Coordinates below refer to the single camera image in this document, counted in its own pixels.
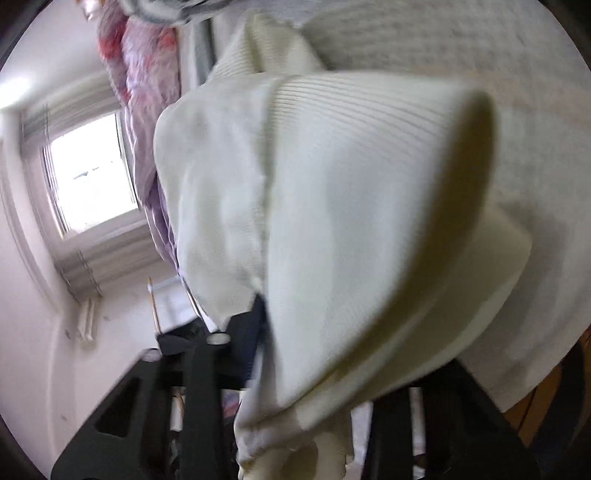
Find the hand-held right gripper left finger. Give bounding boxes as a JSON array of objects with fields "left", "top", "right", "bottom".
[{"left": 50, "top": 295, "right": 271, "bottom": 480}]

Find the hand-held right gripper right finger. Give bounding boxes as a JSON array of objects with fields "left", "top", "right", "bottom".
[{"left": 362, "top": 357, "right": 541, "bottom": 480}]

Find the white jacket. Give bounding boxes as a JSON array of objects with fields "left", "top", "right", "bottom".
[{"left": 152, "top": 11, "right": 534, "bottom": 480}]

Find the grey striped curtain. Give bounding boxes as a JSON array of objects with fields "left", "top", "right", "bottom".
[
  {"left": 18, "top": 69, "right": 116, "bottom": 139},
  {"left": 55, "top": 240, "right": 160, "bottom": 301}
]

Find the window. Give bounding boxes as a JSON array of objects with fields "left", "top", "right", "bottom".
[{"left": 41, "top": 113, "right": 144, "bottom": 238}]

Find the purple floral quilt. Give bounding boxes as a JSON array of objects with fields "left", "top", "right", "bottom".
[{"left": 96, "top": 0, "right": 185, "bottom": 278}]

